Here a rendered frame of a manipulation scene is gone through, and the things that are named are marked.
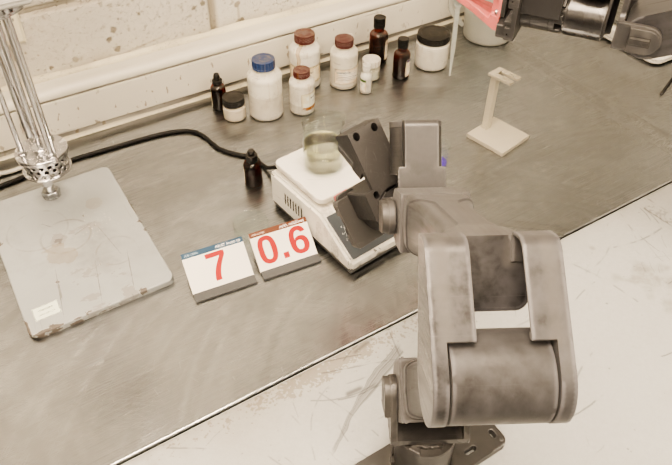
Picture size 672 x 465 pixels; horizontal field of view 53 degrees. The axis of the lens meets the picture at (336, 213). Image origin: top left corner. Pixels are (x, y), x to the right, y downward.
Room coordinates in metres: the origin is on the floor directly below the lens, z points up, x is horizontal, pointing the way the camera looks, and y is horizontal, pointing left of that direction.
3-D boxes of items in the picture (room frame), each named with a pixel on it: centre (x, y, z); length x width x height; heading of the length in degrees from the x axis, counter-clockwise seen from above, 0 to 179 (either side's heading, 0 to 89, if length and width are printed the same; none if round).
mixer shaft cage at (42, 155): (0.72, 0.40, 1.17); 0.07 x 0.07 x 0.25
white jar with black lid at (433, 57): (1.26, -0.19, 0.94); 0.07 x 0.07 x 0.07
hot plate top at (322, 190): (0.80, 0.01, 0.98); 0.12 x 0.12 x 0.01; 39
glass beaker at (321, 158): (0.81, 0.02, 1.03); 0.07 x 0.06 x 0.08; 128
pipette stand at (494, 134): (1.00, -0.29, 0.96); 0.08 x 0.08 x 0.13; 43
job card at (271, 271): (0.69, 0.07, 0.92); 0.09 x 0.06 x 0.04; 116
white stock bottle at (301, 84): (1.08, 0.07, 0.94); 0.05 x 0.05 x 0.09
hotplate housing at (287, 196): (0.78, 0.00, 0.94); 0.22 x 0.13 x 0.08; 39
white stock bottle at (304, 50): (1.18, 0.06, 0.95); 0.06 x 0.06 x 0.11
